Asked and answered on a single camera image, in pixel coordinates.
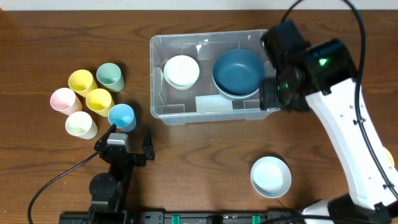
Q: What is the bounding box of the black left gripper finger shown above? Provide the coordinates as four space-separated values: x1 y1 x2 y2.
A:
142 128 155 161
94 124 116 152

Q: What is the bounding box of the dark blue large bowl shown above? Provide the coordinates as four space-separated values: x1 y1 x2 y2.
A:
212 49 266 95

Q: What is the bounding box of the white small bowl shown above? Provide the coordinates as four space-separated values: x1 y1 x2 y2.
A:
163 55 200 90

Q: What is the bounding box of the light grey small bowl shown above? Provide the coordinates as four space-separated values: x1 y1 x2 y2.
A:
250 156 292 198

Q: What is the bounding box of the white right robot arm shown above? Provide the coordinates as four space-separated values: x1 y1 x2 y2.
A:
259 21 397 223

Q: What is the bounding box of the cream white cup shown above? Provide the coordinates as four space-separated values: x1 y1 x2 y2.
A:
65 111 98 139

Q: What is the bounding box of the light blue cup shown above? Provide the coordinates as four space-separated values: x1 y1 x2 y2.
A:
108 104 137 132

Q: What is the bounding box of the yellow cup lower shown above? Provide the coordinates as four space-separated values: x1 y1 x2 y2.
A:
86 88 115 117

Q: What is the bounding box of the yellow cup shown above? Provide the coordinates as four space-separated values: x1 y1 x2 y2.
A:
86 88 115 117
68 70 98 98

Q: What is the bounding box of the pink cup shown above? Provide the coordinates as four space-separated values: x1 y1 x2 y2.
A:
50 88 83 116

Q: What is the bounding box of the yellow cup upper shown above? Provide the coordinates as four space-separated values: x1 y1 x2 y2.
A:
68 70 98 98

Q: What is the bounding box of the green cup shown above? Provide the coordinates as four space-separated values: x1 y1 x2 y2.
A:
96 63 124 92

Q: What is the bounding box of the clear plastic storage bin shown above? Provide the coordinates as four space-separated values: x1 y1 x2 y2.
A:
150 29 279 125

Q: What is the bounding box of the yellow bowl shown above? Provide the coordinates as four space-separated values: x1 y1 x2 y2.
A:
384 147 395 167

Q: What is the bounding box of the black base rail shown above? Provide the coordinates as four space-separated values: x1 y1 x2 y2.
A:
58 210 371 224

